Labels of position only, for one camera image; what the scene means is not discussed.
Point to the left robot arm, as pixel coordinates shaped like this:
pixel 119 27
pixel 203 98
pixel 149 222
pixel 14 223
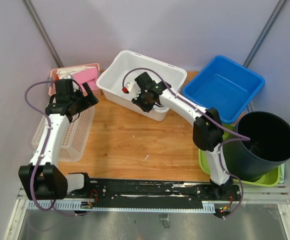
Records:
pixel 41 178

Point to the blue plastic tub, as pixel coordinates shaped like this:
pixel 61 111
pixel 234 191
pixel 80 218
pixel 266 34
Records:
pixel 225 85

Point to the white slotted cable duct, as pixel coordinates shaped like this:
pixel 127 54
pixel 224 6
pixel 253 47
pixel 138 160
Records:
pixel 101 206

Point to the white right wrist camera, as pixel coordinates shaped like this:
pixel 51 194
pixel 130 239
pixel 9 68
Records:
pixel 131 88

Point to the white perforated plastic basket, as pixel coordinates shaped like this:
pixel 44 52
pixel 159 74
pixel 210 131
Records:
pixel 76 136

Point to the black round bucket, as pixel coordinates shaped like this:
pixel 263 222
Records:
pixel 267 149

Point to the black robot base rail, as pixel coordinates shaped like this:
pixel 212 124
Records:
pixel 147 192

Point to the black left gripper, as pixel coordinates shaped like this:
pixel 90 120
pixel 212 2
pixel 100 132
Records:
pixel 88 100

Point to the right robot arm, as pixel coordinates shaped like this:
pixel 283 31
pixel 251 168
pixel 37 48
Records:
pixel 207 127

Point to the pink folded cloth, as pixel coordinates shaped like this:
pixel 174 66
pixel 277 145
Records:
pixel 82 78

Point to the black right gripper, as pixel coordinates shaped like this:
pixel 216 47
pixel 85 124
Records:
pixel 146 108

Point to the white folded cloth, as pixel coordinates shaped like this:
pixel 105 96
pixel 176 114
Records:
pixel 91 71

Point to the pink plastic basket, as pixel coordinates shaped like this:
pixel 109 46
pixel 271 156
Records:
pixel 54 77

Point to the lime green plastic tub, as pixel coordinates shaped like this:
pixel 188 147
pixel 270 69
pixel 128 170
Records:
pixel 269 179

